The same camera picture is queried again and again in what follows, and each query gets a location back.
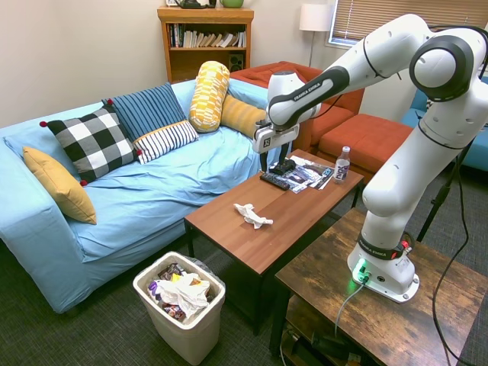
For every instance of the wooden window blinds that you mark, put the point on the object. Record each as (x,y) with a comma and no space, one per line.
(381,15)

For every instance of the orange ottoman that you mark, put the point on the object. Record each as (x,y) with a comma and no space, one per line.
(362,139)

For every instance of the purple and white package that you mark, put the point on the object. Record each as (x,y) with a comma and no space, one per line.
(154,289)

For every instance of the leaning beige books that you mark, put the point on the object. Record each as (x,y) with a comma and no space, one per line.
(217,40)

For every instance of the light blue sofa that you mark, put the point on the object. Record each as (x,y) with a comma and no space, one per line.
(152,198)

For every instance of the black remote control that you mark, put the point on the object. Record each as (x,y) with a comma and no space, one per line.
(274,181)

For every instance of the small black speaker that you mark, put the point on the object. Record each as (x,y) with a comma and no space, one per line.
(236,62)

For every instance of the blue striped pillow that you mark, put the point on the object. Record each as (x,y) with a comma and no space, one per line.
(148,106)

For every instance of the black tripod stand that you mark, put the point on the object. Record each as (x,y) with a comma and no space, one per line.
(438,198)

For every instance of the white shade floor lamp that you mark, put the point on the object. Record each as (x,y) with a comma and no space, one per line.
(315,17)

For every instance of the yellow white patterned bolster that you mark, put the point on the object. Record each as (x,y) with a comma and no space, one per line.
(207,95)

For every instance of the cream plastic trash bin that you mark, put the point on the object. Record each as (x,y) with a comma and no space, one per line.
(187,339)

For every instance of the crumpled white paper towel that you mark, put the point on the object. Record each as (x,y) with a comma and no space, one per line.
(187,293)

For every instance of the plain mustard yellow pillow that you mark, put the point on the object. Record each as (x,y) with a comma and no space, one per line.
(57,187)

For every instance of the white navy striped pillow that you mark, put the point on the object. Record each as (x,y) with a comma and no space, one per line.
(167,139)

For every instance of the dark upright books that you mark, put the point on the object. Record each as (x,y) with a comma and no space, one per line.
(176,36)

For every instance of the green bowl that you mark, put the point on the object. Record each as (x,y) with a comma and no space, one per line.
(232,3)

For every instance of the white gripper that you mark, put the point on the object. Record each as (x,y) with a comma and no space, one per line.
(276,136)

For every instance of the wooden coffee table black frame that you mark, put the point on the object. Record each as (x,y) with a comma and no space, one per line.
(259,228)

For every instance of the black white checkered pillow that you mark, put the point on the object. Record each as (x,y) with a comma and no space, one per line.
(91,141)

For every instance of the orange armchair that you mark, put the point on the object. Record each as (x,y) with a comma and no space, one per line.
(339,110)

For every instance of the small black device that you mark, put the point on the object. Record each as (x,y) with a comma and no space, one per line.
(284,167)

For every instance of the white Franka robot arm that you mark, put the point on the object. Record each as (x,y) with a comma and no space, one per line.
(396,171)

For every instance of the black object on shelf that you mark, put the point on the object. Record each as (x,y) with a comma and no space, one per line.
(192,4)

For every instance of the yellow snack wrapper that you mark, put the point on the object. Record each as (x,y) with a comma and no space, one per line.
(176,278)

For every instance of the mustard striped pillow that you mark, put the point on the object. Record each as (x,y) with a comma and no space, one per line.
(240,114)

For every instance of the red and dark candy wrapper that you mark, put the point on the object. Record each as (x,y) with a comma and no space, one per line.
(174,310)

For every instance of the blue chair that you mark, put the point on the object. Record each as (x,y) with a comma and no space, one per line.
(476,152)

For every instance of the clear plastic water bottle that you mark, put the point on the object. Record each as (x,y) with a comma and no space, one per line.
(342,169)

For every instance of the wooden bookshelf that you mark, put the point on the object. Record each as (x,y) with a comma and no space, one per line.
(206,63)

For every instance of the clear plastic bin liner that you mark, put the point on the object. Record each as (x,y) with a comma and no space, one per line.
(202,265)

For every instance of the white edged magazine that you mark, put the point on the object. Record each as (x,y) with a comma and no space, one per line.
(323,178)

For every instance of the dark cover magazine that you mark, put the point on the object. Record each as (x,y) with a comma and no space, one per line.
(301,173)

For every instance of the brown snack wrapper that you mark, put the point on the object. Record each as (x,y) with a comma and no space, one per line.
(171,270)

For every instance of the white tissue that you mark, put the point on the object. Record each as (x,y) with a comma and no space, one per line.
(253,217)

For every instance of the rustic wooden robot table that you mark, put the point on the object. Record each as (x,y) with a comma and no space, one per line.
(381,328)

